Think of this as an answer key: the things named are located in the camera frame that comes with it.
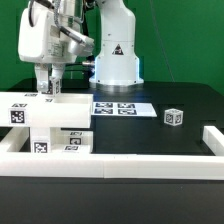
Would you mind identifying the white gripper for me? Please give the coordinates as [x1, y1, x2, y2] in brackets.
[18, 4, 94, 92]

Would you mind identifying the white tagged cube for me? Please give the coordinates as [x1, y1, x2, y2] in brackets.
[47, 77, 61, 95]
[164, 108, 183, 126]

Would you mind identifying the white chair back frame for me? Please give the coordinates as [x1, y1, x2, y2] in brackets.
[0, 92, 93, 128]

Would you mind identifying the white chair seat block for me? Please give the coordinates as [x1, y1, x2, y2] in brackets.
[30, 127, 51, 153]

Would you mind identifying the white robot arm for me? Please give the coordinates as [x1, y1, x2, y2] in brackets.
[18, 0, 143, 96]

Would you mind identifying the white tag marker sheet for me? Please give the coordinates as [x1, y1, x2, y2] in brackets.
[93, 102, 157, 117]

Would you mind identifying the black cable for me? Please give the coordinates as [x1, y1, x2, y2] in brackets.
[64, 61, 96, 72]

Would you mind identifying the white U-shaped fence frame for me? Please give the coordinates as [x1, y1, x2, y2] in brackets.
[0, 126, 224, 180]

